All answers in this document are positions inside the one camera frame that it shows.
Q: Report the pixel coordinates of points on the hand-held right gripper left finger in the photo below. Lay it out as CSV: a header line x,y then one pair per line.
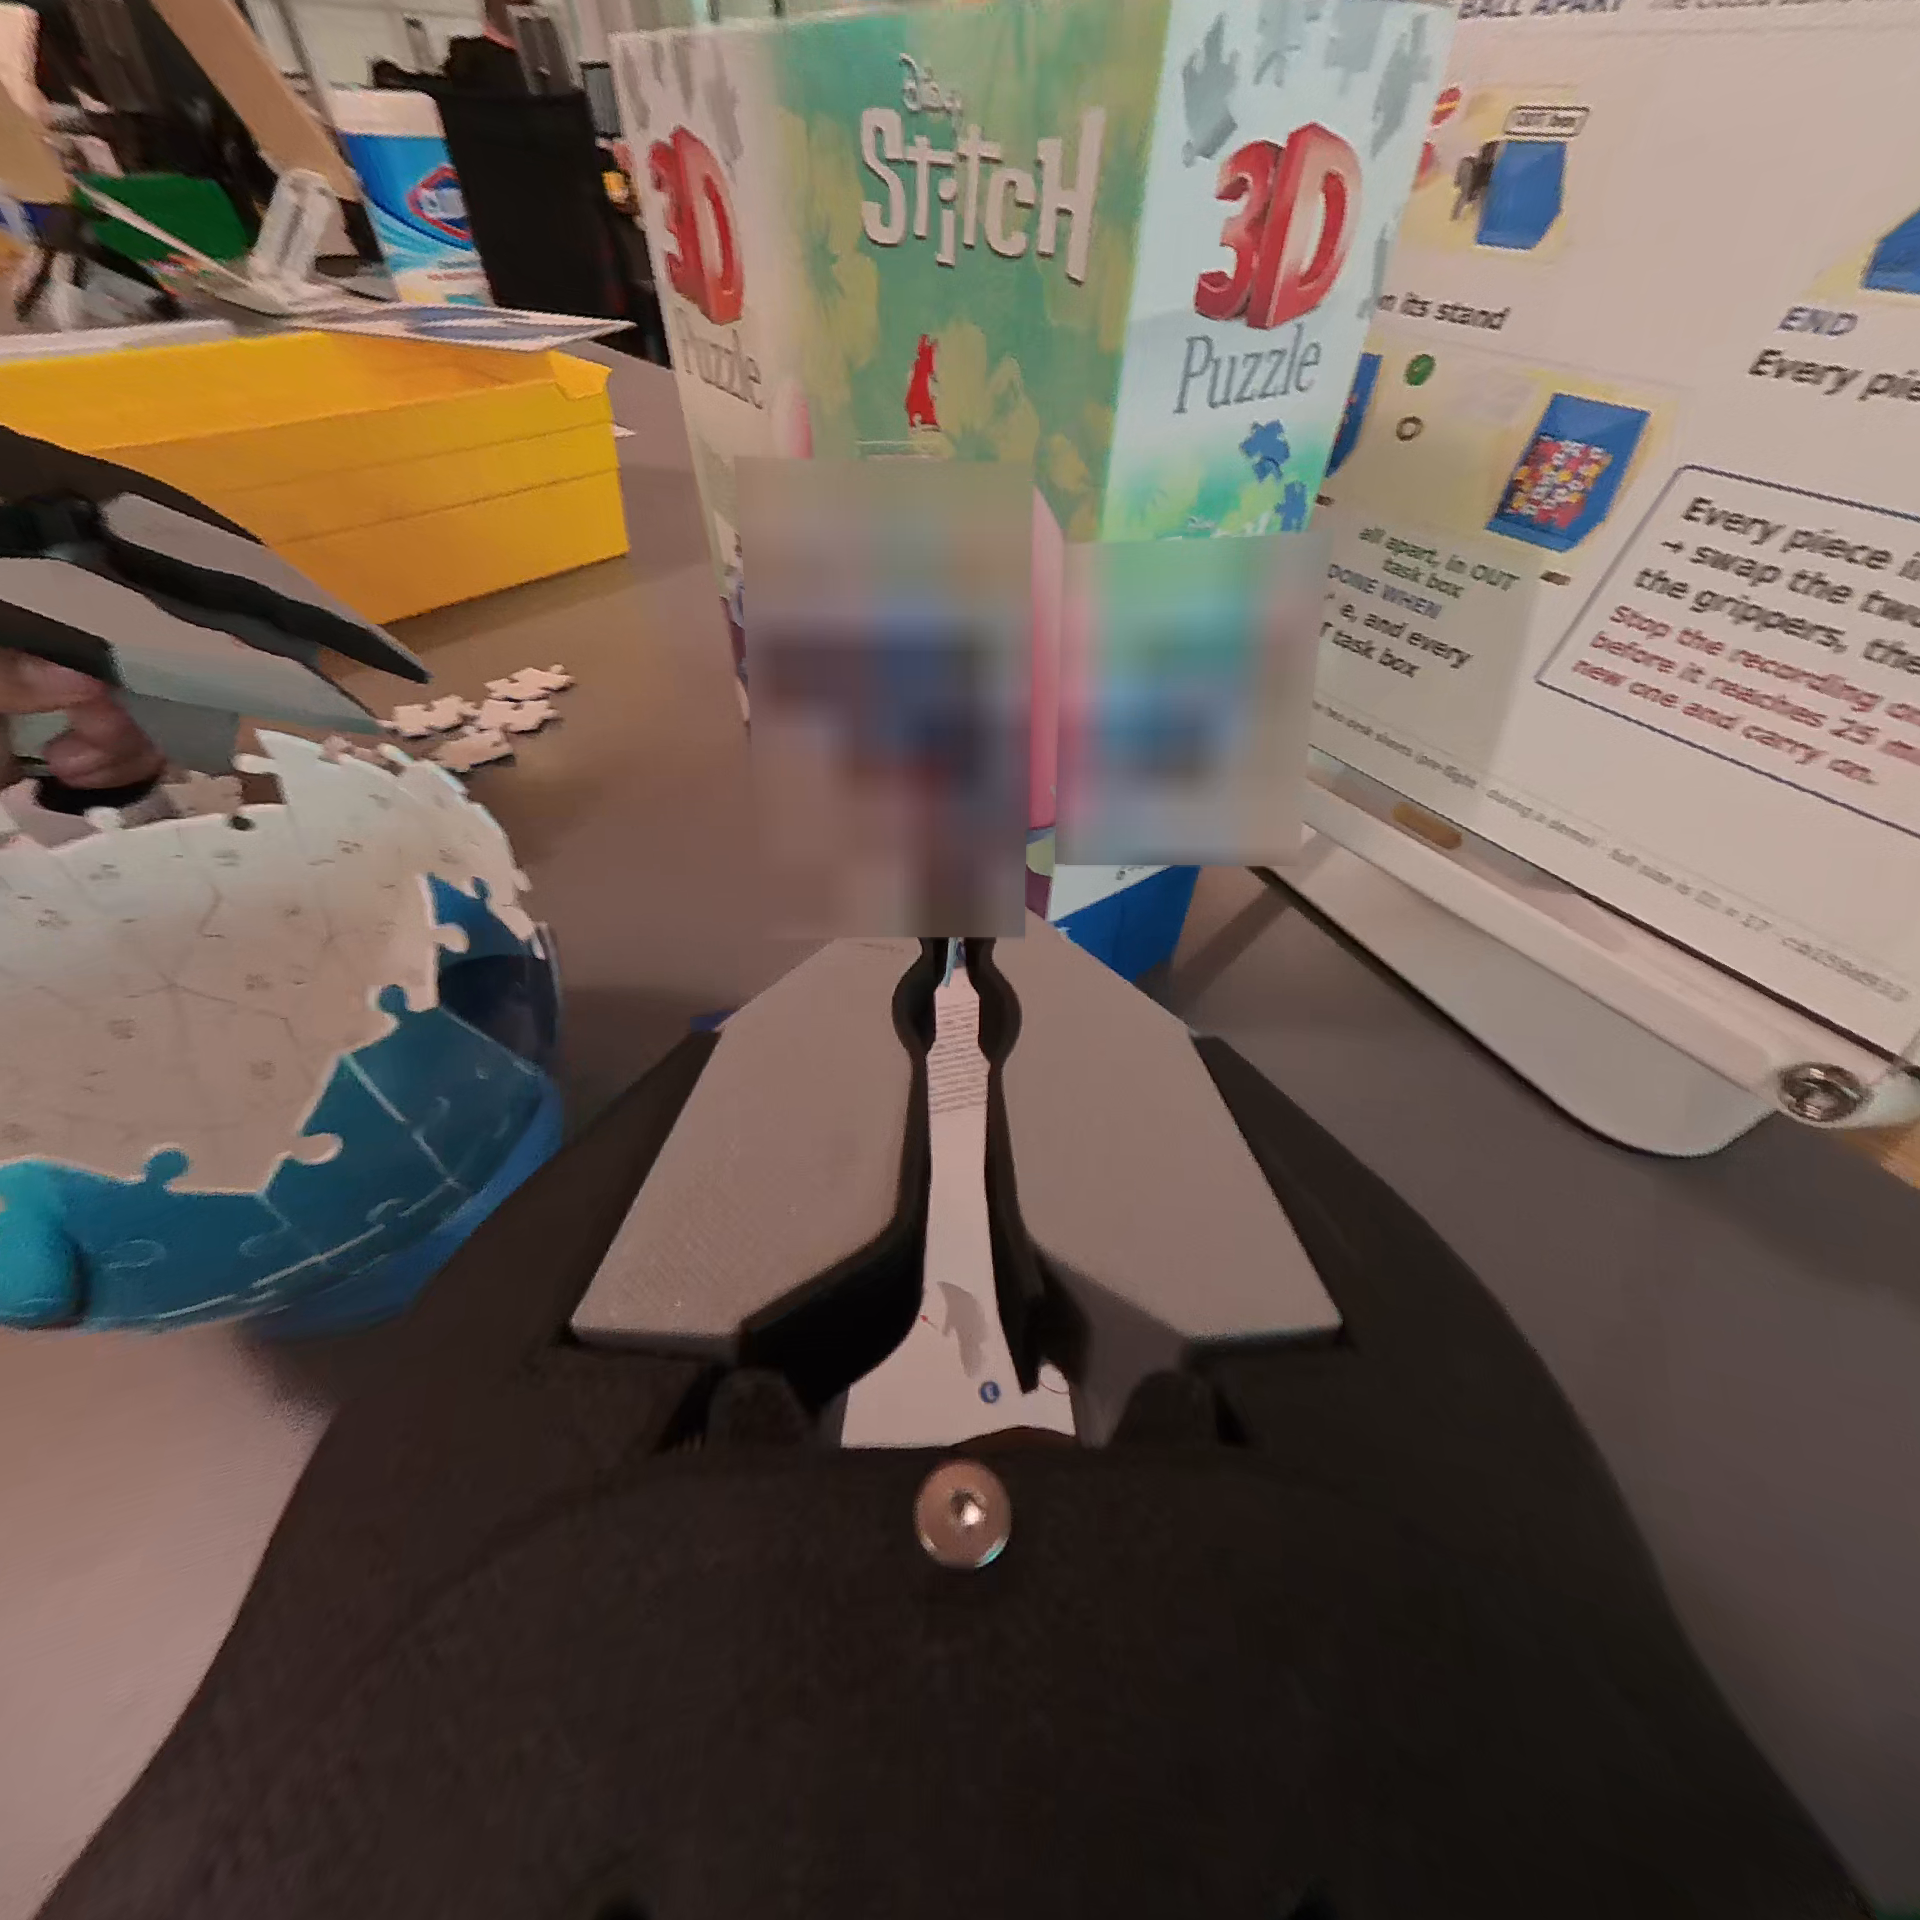
x,y
750,1185

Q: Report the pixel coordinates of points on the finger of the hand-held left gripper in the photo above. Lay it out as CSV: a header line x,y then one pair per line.
x,y
224,692
194,546

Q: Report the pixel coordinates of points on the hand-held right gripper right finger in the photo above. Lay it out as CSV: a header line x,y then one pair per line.
x,y
1141,1185

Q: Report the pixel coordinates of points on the white printed leaflet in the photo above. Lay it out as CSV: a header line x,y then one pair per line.
x,y
961,1185

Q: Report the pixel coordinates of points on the blue and white puzzle ball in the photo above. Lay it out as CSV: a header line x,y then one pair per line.
x,y
211,991

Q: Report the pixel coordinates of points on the green cartoon puzzle box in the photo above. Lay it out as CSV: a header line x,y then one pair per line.
x,y
973,300

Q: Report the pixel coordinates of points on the person's left hand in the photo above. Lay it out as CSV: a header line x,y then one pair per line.
x,y
76,744

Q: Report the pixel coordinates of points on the yellow plastic tray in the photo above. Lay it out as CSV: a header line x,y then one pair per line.
x,y
376,464

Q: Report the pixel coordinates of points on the clear acrylic stand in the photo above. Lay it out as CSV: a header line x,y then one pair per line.
x,y
299,234

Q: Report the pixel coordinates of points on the green flat object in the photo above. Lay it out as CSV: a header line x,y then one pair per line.
x,y
164,210

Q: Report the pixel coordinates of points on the blue and white paper sheet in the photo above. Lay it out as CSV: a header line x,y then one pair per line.
x,y
465,326

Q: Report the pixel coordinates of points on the white wipes canister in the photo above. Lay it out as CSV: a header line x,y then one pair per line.
x,y
421,194

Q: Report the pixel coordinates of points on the white instruction board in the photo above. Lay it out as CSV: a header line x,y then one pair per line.
x,y
1694,450

